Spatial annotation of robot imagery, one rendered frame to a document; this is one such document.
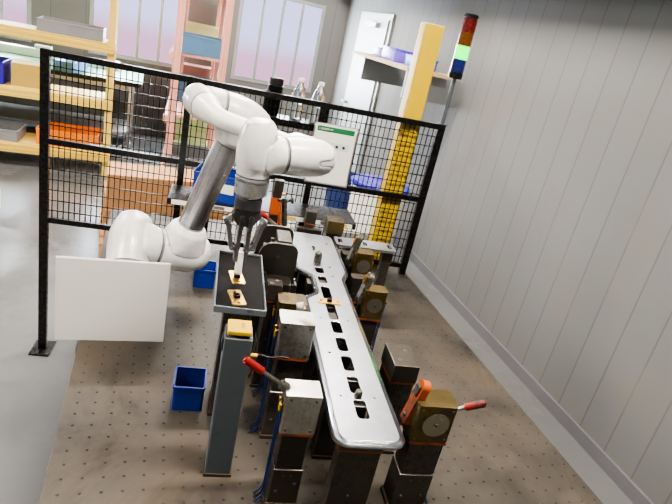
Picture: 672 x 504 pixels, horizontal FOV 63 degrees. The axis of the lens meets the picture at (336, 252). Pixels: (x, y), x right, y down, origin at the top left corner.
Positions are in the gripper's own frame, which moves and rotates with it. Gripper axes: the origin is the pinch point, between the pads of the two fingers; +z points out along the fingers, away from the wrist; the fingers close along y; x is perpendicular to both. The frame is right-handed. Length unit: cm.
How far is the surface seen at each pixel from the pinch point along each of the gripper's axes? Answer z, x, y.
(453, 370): 51, -15, -99
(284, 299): 13.3, -2.3, -16.5
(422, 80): -53, -112, -102
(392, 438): 21, 52, -32
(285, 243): 2.3, -21.5, -19.5
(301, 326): 10.8, 17.6, -16.3
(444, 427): 21, 49, -49
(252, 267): 5.3, -7.6, -6.1
